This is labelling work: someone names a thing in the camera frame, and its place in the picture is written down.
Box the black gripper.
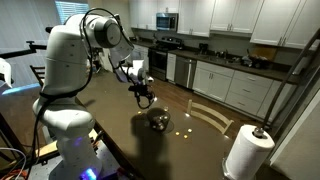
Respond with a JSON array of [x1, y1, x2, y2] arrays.
[[128, 83, 155, 105]]

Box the black kitchen stove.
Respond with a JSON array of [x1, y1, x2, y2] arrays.
[[148, 36, 184, 82]]

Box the stainless steel dishwasher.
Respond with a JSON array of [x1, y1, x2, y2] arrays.
[[174, 55, 198, 90]]

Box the wooden chair back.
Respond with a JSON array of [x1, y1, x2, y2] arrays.
[[185, 98, 235, 135]]

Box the grey robot mounting base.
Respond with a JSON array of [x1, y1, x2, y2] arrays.
[[26, 143, 119, 180]]

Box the black coffee maker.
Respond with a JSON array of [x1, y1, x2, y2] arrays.
[[198, 42, 210, 55]]

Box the stainless steel microwave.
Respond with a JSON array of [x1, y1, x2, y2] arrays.
[[155, 12, 179, 32]]

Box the white upper cabinet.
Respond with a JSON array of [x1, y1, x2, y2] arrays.
[[249, 0, 320, 50], [209, 0, 265, 34], [176, 0, 216, 38], [128, 0, 179, 30]]

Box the white lower kitchen cabinets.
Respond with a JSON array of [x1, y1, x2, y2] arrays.
[[165, 52, 298, 118]]

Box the dark wooden chair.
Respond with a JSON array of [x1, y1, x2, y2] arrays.
[[29, 64, 46, 88]]

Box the wooden plank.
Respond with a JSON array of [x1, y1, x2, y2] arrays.
[[34, 125, 101, 158]]

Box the window with white blinds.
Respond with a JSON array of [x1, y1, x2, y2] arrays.
[[54, 0, 90, 25]]

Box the dark cookware pile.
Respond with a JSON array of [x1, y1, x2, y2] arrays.
[[240, 49, 269, 70]]

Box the white paper towel roll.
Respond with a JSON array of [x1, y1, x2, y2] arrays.
[[225, 124, 276, 180]]

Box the metal paper towel holder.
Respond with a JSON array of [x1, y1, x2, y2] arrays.
[[221, 125, 267, 180]]

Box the dark kitchen countertop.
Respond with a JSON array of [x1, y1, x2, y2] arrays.
[[133, 39, 301, 84]]

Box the wooden cutting board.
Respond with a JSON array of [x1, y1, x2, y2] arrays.
[[253, 45, 278, 62]]

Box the dark curved metal pole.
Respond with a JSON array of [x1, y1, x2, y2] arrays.
[[260, 27, 320, 132]]

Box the white plastic device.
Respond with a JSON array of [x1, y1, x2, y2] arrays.
[[0, 58, 14, 95]]

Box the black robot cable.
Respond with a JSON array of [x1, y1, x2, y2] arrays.
[[31, 7, 157, 180]]

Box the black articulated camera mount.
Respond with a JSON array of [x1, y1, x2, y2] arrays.
[[0, 40, 48, 60]]

